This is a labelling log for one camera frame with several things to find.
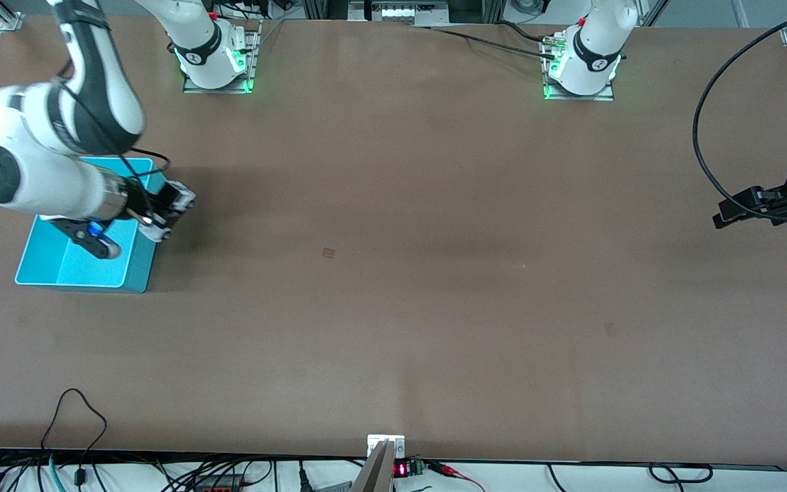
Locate grey camera pole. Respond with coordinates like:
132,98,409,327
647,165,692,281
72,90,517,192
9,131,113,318
350,441,395,492

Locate thin black looped cable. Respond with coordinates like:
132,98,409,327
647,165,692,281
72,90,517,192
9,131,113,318
40,388,108,487

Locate white device in frame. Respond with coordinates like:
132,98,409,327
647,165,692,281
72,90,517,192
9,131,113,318
348,0,450,27

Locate white jeep toy black roof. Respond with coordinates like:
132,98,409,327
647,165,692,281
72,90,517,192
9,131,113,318
137,180,197,244

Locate black coiled cable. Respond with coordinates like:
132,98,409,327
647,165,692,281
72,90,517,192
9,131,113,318
648,463,713,484

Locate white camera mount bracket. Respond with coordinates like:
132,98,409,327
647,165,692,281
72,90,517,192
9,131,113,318
367,435,406,459

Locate short black table cable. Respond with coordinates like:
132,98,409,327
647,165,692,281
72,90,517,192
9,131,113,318
495,20,553,43

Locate long black table cable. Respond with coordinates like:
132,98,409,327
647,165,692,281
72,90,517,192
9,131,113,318
428,27,558,61

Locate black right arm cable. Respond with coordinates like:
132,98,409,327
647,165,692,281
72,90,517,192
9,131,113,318
59,58,171,200

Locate turquoise plastic bin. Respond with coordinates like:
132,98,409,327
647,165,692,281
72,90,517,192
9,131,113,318
14,157,169,294

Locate red clip leads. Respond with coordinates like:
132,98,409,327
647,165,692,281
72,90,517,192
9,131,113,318
426,462,484,492

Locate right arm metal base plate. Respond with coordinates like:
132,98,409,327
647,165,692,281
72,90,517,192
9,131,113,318
183,19,256,94

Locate black power strip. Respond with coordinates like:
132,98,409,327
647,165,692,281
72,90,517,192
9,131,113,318
192,477,247,492

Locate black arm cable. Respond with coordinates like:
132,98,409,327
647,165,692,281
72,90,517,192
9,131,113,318
693,0,787,221
59,58,171,200

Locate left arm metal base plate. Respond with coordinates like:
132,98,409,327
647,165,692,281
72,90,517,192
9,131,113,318
542,33,615,102

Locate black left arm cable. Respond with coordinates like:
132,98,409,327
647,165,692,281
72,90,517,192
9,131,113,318
693,0,787,221

